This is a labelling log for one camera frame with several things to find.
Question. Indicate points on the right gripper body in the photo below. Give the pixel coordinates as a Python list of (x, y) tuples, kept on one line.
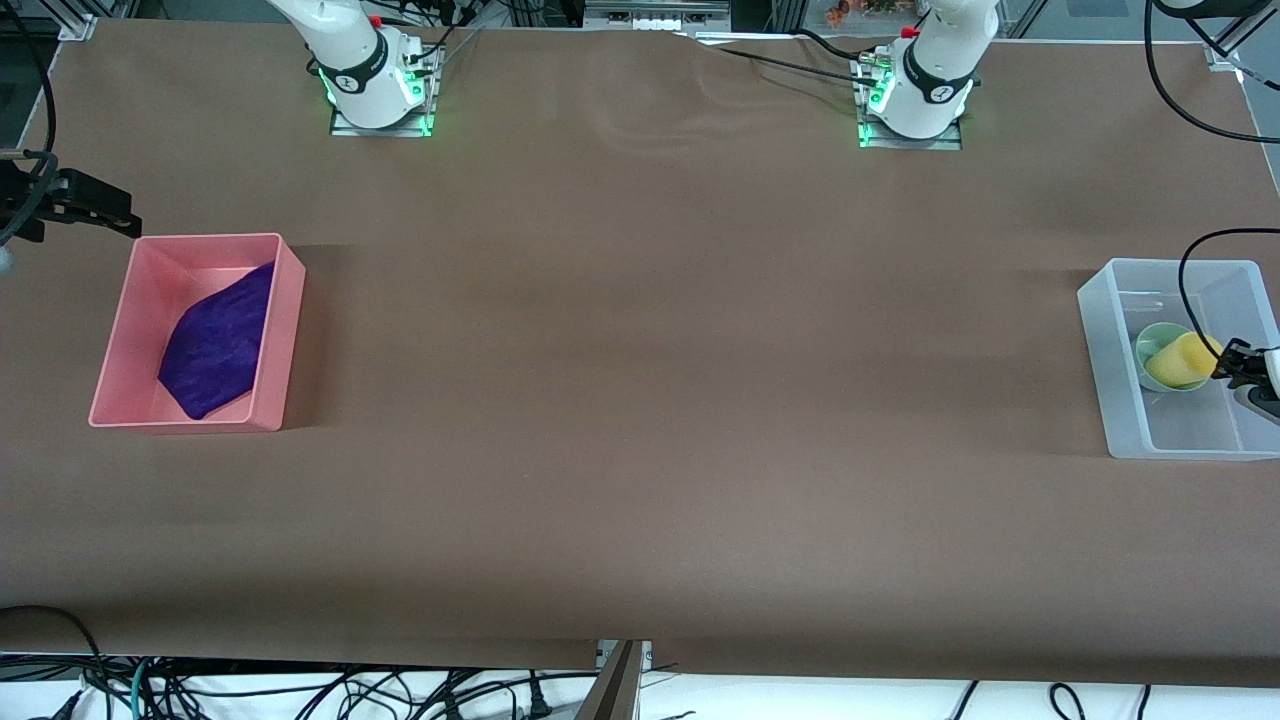
[(18, 197)]

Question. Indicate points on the yellow cup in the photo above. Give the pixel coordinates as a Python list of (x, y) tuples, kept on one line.
[(1185, 362)]

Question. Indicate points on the pale green bowl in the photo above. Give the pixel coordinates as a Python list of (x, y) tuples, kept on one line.
[(1150, 345)]

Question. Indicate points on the purple cloth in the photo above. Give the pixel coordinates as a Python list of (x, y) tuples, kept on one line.
[(215, 345)]

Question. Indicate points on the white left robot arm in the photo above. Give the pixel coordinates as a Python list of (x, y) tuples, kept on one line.
[(935, 60)]

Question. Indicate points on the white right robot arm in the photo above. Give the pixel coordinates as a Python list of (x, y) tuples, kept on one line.
[(350, 60)]

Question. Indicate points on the clear plastic bin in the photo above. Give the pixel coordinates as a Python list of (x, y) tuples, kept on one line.
[(1180, 430)]

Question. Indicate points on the pink plastic bin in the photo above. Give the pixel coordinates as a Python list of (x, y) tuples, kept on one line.
[(140, 300)]

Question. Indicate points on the orange items behind table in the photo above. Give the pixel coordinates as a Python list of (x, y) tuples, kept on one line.
[(845, 12)]

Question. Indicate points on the white power strip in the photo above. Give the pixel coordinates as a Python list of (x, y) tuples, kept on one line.
[(655, 20)]

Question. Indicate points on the aluminium frame post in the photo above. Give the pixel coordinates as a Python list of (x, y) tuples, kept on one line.
[(75, 25)]

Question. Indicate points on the metal table bracket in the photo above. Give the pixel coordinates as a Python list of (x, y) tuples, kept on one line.
[(615, 690)]

